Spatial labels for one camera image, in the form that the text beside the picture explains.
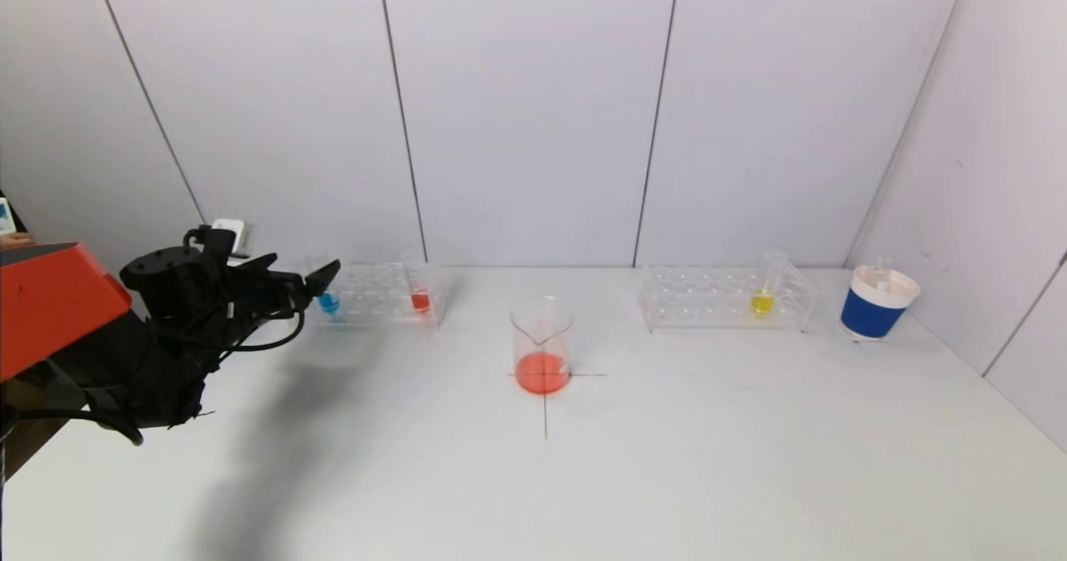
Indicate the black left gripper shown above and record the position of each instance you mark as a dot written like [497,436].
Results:
[298,283]

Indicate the test tube with blue pigment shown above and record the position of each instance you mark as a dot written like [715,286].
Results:
[330,303]

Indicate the test tube with red pigment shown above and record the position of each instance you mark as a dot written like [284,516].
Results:
[882,271]

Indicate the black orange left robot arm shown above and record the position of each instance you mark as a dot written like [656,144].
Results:
[58,311]

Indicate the clear acrylic test tube rack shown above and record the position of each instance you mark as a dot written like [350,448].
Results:
[375,298]
[717,298]

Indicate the test tube with orange pigment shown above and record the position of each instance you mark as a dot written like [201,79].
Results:
[421,301]

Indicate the clear glass beaker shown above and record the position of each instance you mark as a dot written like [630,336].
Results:
[542,361]

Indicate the test tube with yellow pigment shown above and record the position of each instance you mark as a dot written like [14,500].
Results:
[761,303]

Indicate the person in grey trousers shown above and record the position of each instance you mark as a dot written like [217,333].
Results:
[15,240]

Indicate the white blue card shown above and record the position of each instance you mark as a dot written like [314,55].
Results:
[5,217]

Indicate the blue white paper cup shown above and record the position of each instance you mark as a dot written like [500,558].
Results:
[867,315]

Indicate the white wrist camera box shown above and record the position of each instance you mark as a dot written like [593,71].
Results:
[229,232]

